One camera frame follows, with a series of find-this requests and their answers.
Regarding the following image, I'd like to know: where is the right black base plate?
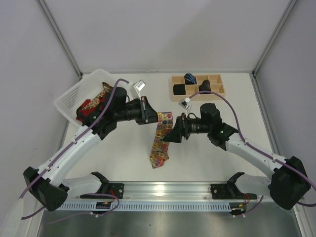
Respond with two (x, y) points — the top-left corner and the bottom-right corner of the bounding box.
(210, 183), (234, 200)

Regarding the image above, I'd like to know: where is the rolled dark brown tie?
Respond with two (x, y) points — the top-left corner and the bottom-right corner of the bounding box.
(199, 79), (211, 94)

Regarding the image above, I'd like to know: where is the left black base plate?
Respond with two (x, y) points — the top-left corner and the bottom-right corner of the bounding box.
(80, 183), (124, 199)

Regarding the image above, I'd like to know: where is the colourful patterned tie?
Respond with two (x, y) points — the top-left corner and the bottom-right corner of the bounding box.
(150, 112), (173, 169)

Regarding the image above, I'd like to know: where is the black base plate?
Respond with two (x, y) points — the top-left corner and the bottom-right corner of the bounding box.
(80, 183), (124, 199)
(210, 183), (234, 200)

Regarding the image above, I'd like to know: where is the beige patterned tie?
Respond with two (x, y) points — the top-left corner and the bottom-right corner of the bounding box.
(80, 82), (113, 110)

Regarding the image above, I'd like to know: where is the rolled blue striped tie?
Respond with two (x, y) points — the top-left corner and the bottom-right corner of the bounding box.
(184, 73), (197, 85)

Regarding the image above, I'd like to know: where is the aluminium mounting rail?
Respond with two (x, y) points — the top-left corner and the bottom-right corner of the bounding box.
(66, 181), (272, 200)

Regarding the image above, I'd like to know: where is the white slotted cable duct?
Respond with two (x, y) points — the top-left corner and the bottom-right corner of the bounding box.
(58, 200), (232, 212)

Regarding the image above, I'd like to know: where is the red tie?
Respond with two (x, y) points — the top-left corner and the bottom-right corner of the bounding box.
(76, 98), (104, 122)

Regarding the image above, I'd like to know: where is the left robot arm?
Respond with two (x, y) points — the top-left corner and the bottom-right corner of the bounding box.
(23, 87), (158, 211)

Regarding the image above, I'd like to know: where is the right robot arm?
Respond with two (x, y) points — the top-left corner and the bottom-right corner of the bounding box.
(163, 103), (311, 210)

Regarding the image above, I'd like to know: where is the wooden compartment box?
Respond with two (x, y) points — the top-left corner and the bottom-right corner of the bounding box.
(171, 74), (226, 102)

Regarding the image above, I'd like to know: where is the rolled black tie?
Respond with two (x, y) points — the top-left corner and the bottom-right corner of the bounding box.
(173, 84), (186, 95)

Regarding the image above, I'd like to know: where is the white plastic basket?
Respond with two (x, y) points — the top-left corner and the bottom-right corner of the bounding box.
(54, 69), (116, 127)

